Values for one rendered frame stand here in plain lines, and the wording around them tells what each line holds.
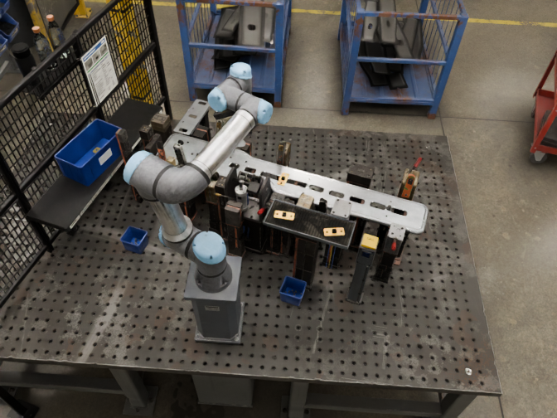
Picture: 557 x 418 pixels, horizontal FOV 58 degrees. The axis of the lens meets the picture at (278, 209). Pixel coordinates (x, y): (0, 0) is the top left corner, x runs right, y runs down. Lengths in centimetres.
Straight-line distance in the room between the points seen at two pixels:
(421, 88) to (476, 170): 89
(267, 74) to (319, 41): 94
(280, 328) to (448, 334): 77
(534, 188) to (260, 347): 269
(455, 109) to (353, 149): 181
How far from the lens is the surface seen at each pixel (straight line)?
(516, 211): 409
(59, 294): 264
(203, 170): 154
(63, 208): 250
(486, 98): 498
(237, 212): 226
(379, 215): 240
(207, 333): 230
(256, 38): 439
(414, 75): 472
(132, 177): 159
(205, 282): 197
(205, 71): 461
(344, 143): 315
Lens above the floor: 284
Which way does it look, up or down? 51 degrees down
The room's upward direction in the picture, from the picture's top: 2 degrees clockwise
